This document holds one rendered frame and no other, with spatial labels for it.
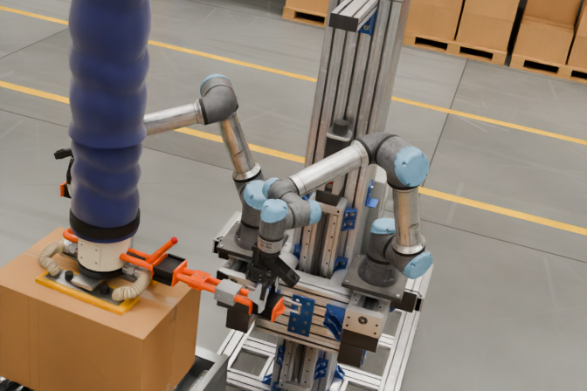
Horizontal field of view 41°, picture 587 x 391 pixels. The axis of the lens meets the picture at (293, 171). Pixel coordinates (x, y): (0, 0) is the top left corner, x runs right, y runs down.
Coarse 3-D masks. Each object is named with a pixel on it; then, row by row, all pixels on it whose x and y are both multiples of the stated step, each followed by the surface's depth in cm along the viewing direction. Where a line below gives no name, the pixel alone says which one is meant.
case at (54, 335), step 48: (48, 240) 284; (0, 288) 258; (48, 288) 259; (192, 288) 271; (0, 336) 268; (48, 336) 259; (96, 336) 250; (144, 336) 244; (192, 336) 284; (48, 384) 268; (96, 384) 259; (144, 384) 254
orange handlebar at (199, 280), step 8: (64, 232) 265; (72, 232) 267; (72, 240) 263; (128, 248) 261; (120, 256) 258; (128, 256) 257; (144, 256) 259; (136, 264) 256; (144, 264) 255; (184, 272) 255; (192, 272) 254; (200, 272) 254; (184, 280) 251; (192, 280) 249; (200, 280) 250; (208, 280) 252; (216, 280) 252; (200, 288) 250; (208, 288) 248; (240, 296) 246; (248, 304) 244; (280, 312) 242
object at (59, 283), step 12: (48, 276) 261; (60, 276) 262; (72, 276) 260; (60, 288) 258; (72, 288) 258; (84, 288) 258; (96, 288) 259; (108, 288) 256; (84, 300) 255; (96, 300) 254; (108, 300) 254; (132, 300) 256; (120, 312) 251
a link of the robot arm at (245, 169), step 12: (204, 84) 284; (216, 84) 279; (228, 84) 283; (204, 96) 279; (228, 120) 289; (228, 132) 291; (240, 132) 293; (228, 144) 294; (240, 144) 295; (240, 156) 297; (240, 168) 300; (252, 168) 301; (240, 180) 301; (252, 180) 301; (264, 180) 306
